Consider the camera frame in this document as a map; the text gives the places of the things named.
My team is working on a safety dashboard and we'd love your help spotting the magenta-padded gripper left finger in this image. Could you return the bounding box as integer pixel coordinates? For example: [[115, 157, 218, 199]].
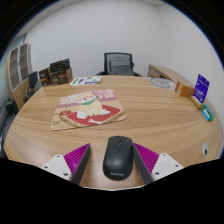
[[40, 143, 92, 185]]

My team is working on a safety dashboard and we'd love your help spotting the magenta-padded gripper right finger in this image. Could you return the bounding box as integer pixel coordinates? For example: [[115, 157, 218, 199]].
[[131, 142, 184, 185]]

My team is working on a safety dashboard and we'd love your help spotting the black computer mouse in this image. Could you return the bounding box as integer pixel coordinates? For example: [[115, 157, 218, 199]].
[[102, 135, 135, 181]]

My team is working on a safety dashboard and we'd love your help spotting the cartoon dog print mouse pad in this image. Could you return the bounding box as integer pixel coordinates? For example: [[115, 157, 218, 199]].
[[50, 88, 128, 131]]

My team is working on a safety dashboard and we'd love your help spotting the blue flat box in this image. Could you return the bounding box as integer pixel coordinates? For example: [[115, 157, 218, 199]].
[[200, 108, 213, 122]]

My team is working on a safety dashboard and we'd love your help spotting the small tan flat box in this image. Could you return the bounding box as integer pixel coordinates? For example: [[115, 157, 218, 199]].
[[188, 94, 204, 110]]

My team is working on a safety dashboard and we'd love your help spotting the large black office chair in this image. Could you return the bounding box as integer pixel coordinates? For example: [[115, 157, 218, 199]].
[[0, 99, 19, 158]]

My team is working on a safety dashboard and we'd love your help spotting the round grey disc pad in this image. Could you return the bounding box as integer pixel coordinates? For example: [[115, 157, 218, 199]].
[[148, 77, 177, 90]]

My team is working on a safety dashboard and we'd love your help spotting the orange-brown small box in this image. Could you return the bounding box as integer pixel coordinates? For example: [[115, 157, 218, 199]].
[[174, 80, 196, 98]]

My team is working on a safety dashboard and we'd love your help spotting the white leaflet with coloured prints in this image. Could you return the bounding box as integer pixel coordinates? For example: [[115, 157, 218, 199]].
[[69, 75, 103, 87]]

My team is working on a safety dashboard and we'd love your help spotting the dark brown cardboard box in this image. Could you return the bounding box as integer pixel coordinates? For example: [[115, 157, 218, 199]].
[[48, 67, 74, 86]]

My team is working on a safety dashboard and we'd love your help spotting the purple standing card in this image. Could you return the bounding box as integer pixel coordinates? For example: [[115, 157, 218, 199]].
[[192, 73, 211, 104]]

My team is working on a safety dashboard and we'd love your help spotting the small black chair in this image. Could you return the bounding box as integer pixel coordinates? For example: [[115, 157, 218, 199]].
[[22, 70, 43, 104]]

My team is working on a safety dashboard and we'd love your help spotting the wooden side cabinet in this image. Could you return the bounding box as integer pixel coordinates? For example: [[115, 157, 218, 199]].
[[147, 64, 188, 86]]

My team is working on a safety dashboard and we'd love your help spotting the black cardboard box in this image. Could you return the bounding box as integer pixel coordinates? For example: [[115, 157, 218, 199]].
[[49, 58, 71, 73]]

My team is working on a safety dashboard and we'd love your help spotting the grey backpack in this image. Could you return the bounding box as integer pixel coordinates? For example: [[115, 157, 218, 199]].
[[109, 55, 134, 76]]

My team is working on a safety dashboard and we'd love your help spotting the black mesh office chair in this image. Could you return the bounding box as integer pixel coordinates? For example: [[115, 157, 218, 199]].
[[95, 52, 143, 77]]

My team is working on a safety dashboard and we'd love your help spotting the wooden shelf unit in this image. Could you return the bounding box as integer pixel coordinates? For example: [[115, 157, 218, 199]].
[[4, 42, 33, 110]]

